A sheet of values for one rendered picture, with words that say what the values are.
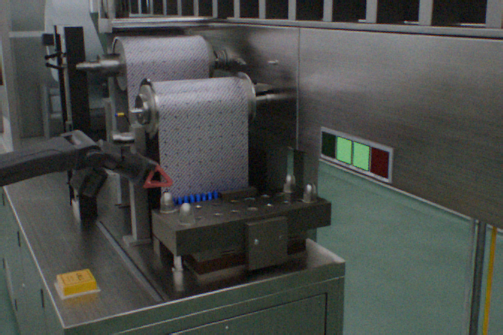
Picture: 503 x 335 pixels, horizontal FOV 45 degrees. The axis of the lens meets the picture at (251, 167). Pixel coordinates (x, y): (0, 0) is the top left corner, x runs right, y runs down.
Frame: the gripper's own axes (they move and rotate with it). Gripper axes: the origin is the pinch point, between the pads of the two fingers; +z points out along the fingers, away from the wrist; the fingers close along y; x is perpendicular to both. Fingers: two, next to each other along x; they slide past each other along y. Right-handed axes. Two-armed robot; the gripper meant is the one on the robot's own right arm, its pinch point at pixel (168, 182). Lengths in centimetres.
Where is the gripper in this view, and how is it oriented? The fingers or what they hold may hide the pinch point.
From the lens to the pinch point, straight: 148.6
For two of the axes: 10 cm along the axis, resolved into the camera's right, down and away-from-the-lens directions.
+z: 7.7, 3.8, 5.2
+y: 4.6, 2.3, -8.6
